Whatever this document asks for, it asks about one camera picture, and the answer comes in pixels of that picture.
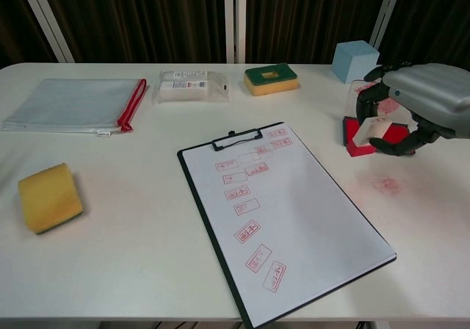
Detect yellow sponge green scouring layer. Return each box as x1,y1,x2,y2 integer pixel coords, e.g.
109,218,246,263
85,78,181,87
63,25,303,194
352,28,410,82
243,62,299,97

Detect light blue cube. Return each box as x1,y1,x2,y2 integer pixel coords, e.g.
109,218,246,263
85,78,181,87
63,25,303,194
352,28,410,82
330,40,380,84

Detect black clipboard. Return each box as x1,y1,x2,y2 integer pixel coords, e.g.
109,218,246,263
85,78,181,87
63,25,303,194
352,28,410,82
177,120,397,329

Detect clear plastic packet white pads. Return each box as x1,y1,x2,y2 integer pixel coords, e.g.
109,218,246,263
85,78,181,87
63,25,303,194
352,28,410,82
156,70,231,105

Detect plain yellow sponge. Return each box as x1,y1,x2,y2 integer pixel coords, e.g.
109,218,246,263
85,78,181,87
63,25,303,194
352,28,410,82
18,162,84,235

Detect red ink pad clear lid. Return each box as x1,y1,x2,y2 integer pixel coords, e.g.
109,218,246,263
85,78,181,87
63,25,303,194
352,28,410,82
341,78,419,153

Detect clear zip pouch red zipper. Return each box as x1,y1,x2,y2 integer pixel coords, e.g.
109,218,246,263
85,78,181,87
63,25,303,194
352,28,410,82
1,78,148,138

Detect dark pleated curtain panel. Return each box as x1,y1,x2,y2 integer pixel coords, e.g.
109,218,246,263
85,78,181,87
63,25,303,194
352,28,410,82
36,0,225,65
245,0,396,65
0,0,59,69
374,0,470,69

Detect white slanted frame post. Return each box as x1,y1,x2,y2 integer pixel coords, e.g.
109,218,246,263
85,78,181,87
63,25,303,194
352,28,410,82
369,0,407,49
16,0,76,64

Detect white paper red stamp prints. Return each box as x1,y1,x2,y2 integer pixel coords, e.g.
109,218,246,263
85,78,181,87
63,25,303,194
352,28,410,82
182,122,396,327

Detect white upright frame post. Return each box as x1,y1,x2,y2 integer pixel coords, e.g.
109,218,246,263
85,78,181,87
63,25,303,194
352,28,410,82
223,0,236,65
236,0,248,65

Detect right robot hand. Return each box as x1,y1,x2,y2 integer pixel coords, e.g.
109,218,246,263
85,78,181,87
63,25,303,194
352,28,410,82
354,61,470,158

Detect white stamp red base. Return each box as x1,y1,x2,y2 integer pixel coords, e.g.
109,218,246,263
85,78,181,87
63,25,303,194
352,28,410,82
347,117,391,158

